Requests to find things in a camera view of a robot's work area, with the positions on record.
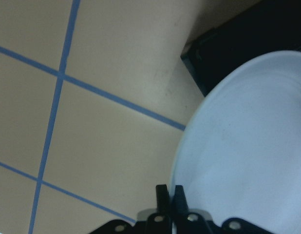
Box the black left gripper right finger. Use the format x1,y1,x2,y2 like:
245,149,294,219
174,185,211,234

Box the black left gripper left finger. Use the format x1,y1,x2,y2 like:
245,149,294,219
145,185,172,234

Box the light blue plate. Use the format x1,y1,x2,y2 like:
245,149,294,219
170,51,301,234

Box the black plate rack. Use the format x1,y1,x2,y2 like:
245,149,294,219
181,0,301,96

